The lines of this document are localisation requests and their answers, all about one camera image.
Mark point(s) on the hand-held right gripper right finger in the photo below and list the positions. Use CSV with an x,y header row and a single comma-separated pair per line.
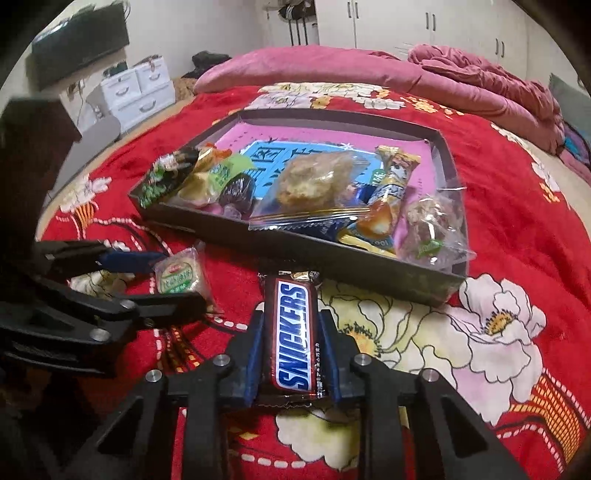
x,y
332,364

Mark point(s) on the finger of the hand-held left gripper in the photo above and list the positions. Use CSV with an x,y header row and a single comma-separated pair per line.
x,y
129,261
161,307

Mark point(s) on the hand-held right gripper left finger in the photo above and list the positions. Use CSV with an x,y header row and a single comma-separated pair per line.
x,y
256,369

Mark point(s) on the small square pastry packet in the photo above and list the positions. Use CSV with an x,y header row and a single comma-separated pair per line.
x,y
178,277

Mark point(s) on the brown chocolate bar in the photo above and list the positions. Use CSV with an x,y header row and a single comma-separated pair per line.
x,y
291,337

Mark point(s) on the black green pea snack packet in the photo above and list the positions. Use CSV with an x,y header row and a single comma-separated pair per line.
x,y
159,182

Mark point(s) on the dark shallow cardboard box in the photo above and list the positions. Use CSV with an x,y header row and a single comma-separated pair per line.
x,y
369,277

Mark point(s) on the orange wafer packet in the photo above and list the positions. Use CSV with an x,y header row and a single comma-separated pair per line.
x,y
196,182

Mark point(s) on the brown candy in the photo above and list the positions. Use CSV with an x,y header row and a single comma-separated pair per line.
x,y
240,191

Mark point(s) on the light green snack packet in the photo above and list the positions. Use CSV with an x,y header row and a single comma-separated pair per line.
x,y
231,168

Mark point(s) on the clear nut candy packet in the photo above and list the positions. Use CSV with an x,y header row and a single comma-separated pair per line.
x,y
429,221

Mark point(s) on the blue cookie packet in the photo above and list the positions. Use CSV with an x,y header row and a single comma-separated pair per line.
x,y
364,194

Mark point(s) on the clear large pastry packet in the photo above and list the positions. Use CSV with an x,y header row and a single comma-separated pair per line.
x,y
309,180

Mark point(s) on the yellow cake packet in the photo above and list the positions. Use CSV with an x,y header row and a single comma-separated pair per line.
x,y
392,184

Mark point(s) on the white drawer cabinet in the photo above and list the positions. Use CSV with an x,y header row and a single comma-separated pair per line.
x,y
134,92

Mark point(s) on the black television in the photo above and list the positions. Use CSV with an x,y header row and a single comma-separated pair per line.
x,y
78,46

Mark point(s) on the pink book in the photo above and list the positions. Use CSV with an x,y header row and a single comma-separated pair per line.
x,y
258,138

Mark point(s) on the brown plush blanket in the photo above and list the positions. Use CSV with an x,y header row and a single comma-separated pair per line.
x,y
184,87

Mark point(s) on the black clothes pile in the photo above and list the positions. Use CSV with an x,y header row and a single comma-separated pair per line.
x,y
207,64

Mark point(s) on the hanging bags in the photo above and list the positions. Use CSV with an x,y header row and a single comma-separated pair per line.
x,y
298,21

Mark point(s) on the pink cloth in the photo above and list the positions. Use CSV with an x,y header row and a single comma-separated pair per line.
x,y
575,168

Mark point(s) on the pink crumpled quilt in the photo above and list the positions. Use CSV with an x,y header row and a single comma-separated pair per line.
x,y
485,78

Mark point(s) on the colourful striped cloth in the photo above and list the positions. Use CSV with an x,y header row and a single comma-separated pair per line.
x,y
577,141

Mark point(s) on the white wardrobe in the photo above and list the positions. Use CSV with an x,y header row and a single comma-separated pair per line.
x,y
392,23

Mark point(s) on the grey padded headboard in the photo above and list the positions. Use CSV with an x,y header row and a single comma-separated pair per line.
x,y
565,97

